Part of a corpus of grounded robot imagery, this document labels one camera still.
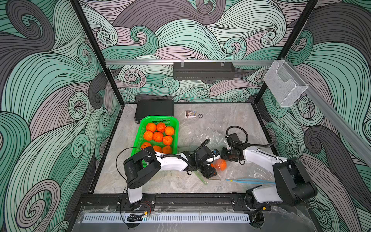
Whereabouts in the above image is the green-zip bag of oranges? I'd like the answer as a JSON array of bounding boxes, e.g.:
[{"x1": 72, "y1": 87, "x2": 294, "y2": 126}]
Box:
[{"x1": 185, "y1": 136, "x2": 227, "y2": 186}]

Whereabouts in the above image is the blue-zip bag of oranges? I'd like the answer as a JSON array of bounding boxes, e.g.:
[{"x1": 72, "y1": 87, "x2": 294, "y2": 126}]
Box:
[{"x1": 225, "y1": 173, "x2": 275, "y2": 185}]

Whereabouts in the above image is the orange fruit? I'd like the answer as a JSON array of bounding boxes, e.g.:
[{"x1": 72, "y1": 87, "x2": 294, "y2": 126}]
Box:
[
  {"x1": 152, "y1": 131, "x2": 164, "y2": 143},
  {"x1": 153, "y1": 146, "x2": 162, "y2": 153},
  {"x1": 156, "y1": 122, "x2": 166, "y2": 133},
  {"x1": 164, "y1": 126, "x2": 175, "y2": 136},
  {"x1": 143, "y1": 130, "x2": 154, "y2": 141},
  {"x1": 162, "y1": 135, "x2": 173, "y2": 146},
  {"x1": 141, "y1": 142, "x2": 152, "y2": 149},
  {"x1": 162, "y1": 146, "x2": 173, "y2": 154}
]

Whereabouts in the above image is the orange fruit taken out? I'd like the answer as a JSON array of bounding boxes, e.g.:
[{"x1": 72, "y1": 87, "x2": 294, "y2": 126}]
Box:
[{"x1": 146, "y1": 122, "x2": 157, "y2": 133}]

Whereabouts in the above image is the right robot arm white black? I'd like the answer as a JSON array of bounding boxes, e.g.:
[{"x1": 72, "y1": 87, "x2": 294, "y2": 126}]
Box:
[{"x1": 221, "y1": 126, "x2": 317, "y2": 210}]

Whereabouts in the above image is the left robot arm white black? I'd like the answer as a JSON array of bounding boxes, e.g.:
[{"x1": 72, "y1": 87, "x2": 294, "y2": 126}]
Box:
[{"x1": 115, "y1": 139, "x2": 220, "y2": 205}]

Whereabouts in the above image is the small card box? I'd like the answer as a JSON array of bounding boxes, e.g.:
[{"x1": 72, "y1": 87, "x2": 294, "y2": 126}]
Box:
[{"x1": 185, "y1": 110, "x2": 197, "y2": 118}]

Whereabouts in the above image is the green plastic basket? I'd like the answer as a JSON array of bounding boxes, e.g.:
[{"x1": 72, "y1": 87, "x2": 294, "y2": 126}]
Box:
[{"x1": 131, "y1": 116, "x2": 179, "y2": 156}]

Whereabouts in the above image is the black hard case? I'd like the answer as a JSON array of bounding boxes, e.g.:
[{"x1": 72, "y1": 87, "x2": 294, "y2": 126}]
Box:
[{"x1": 134, "y1": 100, "x2": 174, "y2": 123}]

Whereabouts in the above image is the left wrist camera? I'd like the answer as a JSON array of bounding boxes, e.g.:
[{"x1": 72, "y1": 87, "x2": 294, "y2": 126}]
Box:
[{"x1": 208, "y1": 149, "x2": 220, "y2": 163}]

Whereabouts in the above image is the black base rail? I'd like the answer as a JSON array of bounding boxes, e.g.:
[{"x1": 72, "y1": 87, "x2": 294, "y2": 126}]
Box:
[{"x1": 76, "y1": 192, "x2": 308, "y2": 212}]

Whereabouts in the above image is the black wall tray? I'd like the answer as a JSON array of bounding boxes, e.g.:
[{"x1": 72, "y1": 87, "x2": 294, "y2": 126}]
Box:
[{"x1": 173, "y1": 61, "x2": 236, "y2": 83}]

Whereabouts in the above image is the clear acrylic wall holder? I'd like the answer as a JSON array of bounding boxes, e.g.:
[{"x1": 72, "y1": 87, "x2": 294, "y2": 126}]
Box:
[{"x1": 263, "y1": 60, "x2": 308, "y2": 107}]

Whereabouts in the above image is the white slotted cable duct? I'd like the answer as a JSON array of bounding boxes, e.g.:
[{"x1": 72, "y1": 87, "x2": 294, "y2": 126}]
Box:
[{"x1": 82, "y1": 213, "x2": 250, "y2": 224}]

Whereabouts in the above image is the aluminium wall rail right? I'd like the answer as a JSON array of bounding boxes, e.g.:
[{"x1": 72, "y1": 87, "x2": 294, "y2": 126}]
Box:
[{"x1": 280, "y1": 58, "x2": 371, "y2": 166}]

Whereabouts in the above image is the aluminium wall rail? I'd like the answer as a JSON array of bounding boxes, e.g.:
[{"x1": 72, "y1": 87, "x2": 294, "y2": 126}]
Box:
[
  {"x1": 105, "y1": 59, "x2": 274, "y2": 67},
  {"x1": 280, "y1": 58, "x2": 371, "y2": 166}
]

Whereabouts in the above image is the aluminium wall rail back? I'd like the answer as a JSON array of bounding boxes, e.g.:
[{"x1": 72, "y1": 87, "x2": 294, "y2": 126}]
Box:
[{"x1": 105, "y1": 59, "x2": 274, "y2": 67}]

